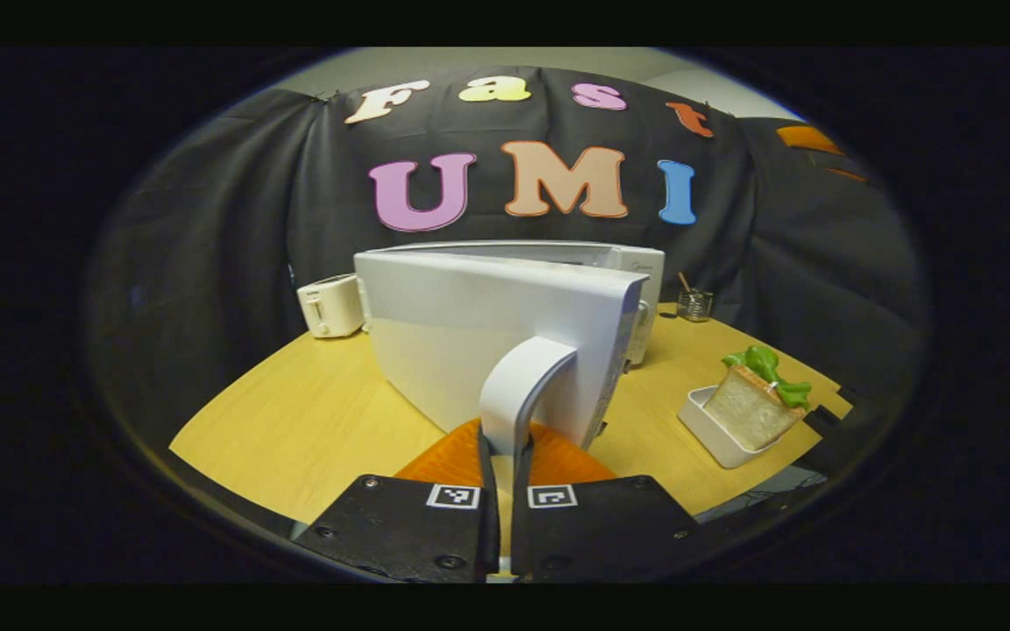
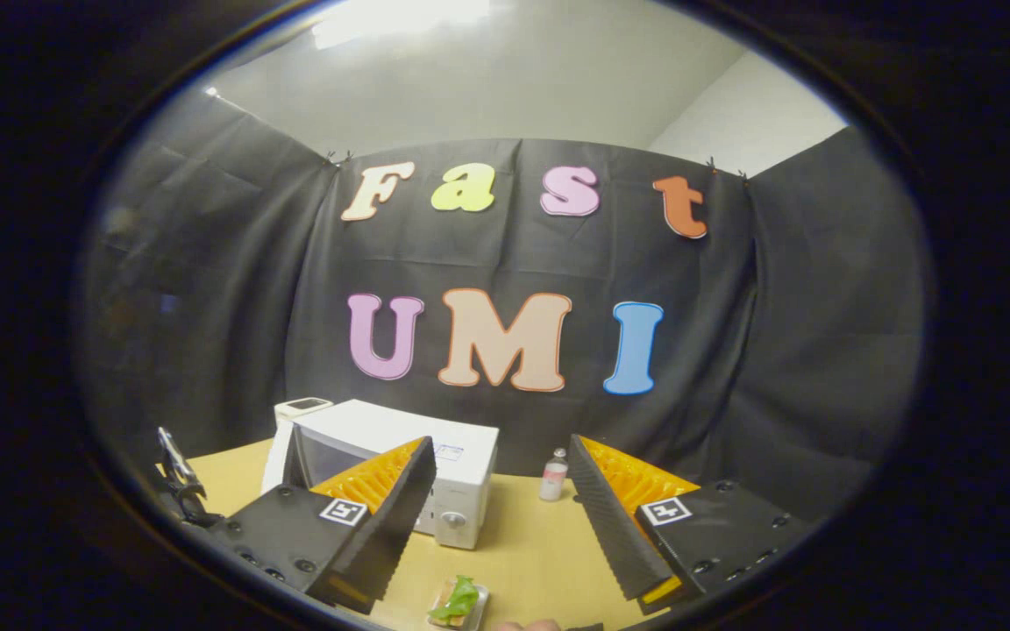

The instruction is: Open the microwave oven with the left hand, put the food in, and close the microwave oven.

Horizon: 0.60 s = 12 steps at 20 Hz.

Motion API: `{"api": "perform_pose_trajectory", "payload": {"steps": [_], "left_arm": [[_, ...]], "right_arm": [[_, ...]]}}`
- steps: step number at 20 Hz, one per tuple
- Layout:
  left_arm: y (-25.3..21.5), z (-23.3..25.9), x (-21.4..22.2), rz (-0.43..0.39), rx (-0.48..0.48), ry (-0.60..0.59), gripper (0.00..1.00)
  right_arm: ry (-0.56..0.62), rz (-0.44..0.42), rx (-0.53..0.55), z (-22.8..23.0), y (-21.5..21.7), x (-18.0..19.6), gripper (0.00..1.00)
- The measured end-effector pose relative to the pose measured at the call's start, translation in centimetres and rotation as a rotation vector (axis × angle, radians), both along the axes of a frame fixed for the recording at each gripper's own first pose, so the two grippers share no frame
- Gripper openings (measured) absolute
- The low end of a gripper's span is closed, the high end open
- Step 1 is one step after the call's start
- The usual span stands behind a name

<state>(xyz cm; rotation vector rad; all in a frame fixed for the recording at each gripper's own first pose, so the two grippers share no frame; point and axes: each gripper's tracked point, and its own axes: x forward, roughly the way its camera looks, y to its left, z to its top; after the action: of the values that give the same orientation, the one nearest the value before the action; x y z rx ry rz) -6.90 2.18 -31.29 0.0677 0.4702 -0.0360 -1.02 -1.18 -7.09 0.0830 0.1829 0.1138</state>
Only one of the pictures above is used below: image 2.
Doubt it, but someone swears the small clear bottle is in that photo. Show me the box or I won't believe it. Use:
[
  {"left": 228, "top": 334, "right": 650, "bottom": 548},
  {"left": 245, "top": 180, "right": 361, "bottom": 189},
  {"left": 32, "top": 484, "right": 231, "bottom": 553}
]
[{"left": 540, "top": 449, "right": 569, "bottom": 502}]

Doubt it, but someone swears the white microwave oven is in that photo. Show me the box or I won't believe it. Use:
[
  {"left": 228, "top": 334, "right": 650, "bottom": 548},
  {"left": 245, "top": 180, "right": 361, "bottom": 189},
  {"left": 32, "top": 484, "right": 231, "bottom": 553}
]
[{"left": 261, "top": 400, "right": 499, "bottom": 551}]

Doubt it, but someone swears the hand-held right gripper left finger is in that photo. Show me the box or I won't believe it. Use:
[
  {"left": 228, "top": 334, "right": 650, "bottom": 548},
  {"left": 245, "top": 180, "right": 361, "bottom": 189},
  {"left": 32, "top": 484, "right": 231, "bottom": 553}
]
[{"left": 189, "top": 436, "right": 437, "bottom": 616}]

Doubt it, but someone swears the white rectangular dish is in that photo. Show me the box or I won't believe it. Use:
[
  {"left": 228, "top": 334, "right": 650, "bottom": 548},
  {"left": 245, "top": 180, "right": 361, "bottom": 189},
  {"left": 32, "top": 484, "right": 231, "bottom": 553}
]
[{"left": 426, "top": 583, "right": 490, "bottom": 631}]

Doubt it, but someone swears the black backdrop cloth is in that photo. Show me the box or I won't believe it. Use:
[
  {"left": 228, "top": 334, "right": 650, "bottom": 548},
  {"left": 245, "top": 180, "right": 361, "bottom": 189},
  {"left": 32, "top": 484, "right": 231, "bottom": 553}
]
[{"left": 80, "top": 88, "right": 927, "bottom": 527}]

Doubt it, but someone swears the white toaster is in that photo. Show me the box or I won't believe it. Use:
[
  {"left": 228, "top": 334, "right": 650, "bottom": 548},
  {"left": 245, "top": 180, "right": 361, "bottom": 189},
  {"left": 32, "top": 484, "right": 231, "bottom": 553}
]
[{"left": 274, "top": 397, "right": 335, "bottom": 430}]

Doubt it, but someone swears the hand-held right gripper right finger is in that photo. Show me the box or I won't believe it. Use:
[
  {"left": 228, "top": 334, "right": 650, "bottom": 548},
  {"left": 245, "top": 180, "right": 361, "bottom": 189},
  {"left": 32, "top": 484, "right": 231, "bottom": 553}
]
[{"left": 568, "top": 434, "right": 813, "bottom": 616}]

